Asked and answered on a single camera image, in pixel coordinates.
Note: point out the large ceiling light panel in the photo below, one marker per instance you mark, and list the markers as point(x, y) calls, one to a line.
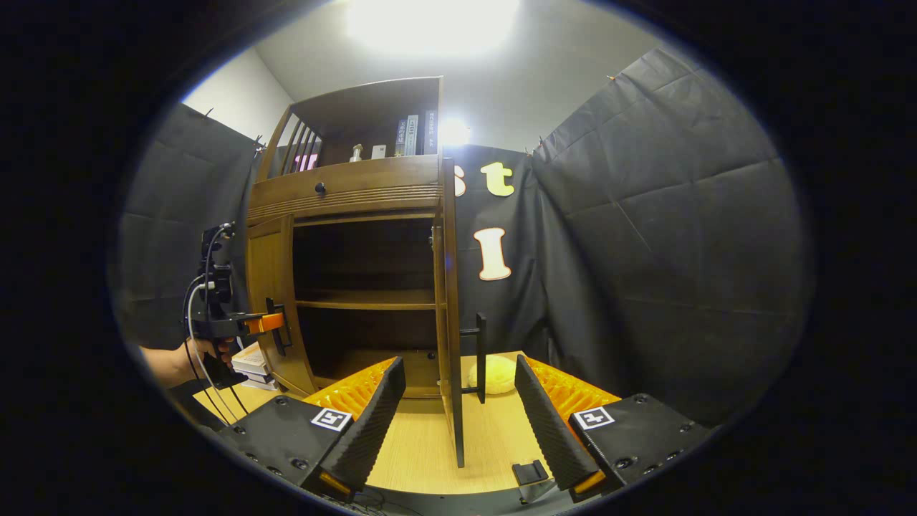
point(433, 25)

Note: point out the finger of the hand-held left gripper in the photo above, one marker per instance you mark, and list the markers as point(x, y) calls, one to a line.
point(265, 322)

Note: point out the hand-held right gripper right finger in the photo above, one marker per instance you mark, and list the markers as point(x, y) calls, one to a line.
point(548, 430)

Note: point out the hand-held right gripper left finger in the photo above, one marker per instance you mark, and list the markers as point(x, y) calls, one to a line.
point(372, 430)

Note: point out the black backdrop cloth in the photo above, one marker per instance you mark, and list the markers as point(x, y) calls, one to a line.
point(680, 251)

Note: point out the wooden cabinet drawer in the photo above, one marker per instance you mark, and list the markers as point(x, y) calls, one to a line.
point(372, 175)

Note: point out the small white box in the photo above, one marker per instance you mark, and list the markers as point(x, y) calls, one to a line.
point(379, 152)

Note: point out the thin white book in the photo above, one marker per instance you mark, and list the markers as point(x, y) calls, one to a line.
point(259, 382)

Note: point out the wooden double-door shoe cabinet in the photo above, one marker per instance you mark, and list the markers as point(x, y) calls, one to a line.
point(365, 258)

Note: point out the small white bottle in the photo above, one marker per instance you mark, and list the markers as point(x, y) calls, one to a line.
point(356, 154)

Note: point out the small bright lamp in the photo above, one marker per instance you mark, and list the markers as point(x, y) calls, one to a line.
point(455, 132)

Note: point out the wooden shoe cabinet door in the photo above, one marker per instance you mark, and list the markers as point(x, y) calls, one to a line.
point(451, 322)
point(269, 287)

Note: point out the pale yellow round cushion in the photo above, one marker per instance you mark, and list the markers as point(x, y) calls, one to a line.
point(498, 374)

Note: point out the white cover book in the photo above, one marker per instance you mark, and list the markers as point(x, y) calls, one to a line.
point(251, 356)

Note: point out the wooden inner shelf board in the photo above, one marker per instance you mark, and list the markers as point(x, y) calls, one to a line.
point(365, 299)

